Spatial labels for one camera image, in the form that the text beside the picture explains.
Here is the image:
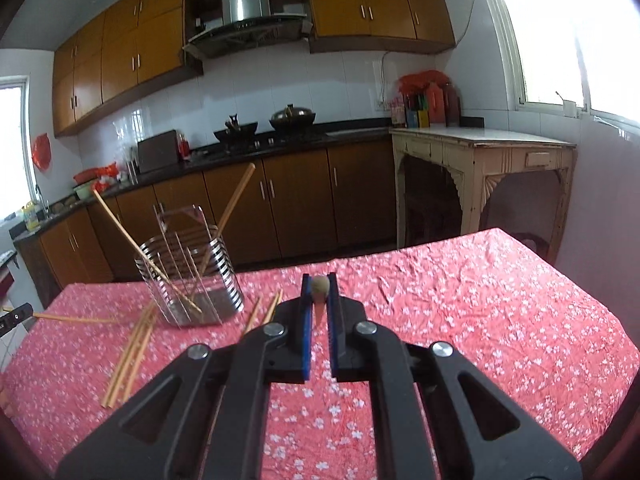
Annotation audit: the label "dark sauce bottle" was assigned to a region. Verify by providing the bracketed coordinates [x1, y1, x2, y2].
[443, 82, 462, 128]

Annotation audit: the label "black wok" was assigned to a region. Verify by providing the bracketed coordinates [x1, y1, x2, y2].
[213, 115, 259, 144]

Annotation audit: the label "long wooden wall cabinet bank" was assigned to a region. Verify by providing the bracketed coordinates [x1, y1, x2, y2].
[52, 0, 204, 138]

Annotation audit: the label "black kitchen countertop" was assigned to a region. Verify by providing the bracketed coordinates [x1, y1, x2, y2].
[12, 116, 486, 242]

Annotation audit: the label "red basin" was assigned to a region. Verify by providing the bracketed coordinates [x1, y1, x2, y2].
[73, 165, 116, 184]

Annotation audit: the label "red plastic jug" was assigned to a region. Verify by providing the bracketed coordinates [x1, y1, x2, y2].
[425, 84, 447, 126]

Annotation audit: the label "wooden base cabinets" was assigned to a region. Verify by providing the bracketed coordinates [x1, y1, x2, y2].
[15, 139, 401, 301]

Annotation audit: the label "red bag hanging on wall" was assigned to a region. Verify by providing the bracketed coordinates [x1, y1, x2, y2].
[31, 133, 53, 169]

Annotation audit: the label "cream wooden side table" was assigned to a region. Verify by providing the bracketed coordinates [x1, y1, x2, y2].
[389, 126, 577, 267]

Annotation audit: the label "pot with metal lid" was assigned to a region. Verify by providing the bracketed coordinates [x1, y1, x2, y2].
[269, 104, 317, 134]

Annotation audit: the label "short wooden wall cabinet bank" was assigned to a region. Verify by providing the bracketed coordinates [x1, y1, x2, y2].
[305, 0, 457, 55]

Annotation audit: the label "red plastic bag on counter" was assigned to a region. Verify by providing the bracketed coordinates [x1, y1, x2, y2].
[92, 172, 127, 194]

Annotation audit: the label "window beside side table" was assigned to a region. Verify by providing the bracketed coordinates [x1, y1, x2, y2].
[479, 0, 640, 137]

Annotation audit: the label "red bag over bottles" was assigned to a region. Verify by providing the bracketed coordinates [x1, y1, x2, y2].
[399, 71, 451, 97]

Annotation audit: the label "steel range hood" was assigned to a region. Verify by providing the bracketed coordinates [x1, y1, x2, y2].
[182, 0, 313, 59]

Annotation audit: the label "dark brown cutting board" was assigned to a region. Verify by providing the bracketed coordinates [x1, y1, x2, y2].
[136, 130, 180, 174]

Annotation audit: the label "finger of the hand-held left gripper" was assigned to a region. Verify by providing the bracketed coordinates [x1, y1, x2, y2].
[0, 303, 34, 338]

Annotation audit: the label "black gas stove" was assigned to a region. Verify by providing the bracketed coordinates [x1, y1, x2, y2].
[200, 134, 327, 157]

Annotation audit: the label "small white box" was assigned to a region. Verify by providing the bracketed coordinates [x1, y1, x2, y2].
[555, 91, 579, 119]

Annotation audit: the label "chopsticks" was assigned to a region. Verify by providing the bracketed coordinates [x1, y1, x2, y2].
[93, 190, 203, 313]

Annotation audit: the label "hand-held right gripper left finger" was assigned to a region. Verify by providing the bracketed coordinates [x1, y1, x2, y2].
[55, 274, 313, 480]

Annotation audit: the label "pale green basin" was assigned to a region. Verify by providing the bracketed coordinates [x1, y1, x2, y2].
[73, 182, 108, 200]

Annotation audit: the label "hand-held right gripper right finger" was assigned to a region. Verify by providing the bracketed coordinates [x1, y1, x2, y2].
[327, 272, 583, 480]

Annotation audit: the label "green bottles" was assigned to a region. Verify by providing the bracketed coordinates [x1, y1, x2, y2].
[405, 91, 431, 129]

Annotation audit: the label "metal wire utensil holder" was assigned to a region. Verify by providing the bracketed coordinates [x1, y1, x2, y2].
[135, 204, 246, 328]

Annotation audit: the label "wooden chopstick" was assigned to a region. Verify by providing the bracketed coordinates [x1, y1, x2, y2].
[129, 316, 159, 387]
[196, 163, 256, 283]
[311, 275, 331, 323]
[121, 311, 157, 402]
[101, 305, 151, 408]
[262, 289, 284, 324]
[243, 296, 263, 337]
[110, 308, 154, 407]
[1, 305, 118, 324]

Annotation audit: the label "wall power cable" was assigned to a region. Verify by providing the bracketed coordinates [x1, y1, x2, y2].
[379, 0, 487, 104]

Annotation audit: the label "window beside sink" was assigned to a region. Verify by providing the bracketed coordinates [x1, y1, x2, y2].
[0, 76, 39, 222]

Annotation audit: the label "red floral tablecloth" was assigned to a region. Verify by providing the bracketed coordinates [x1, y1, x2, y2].
[0, 227, 632, 480]

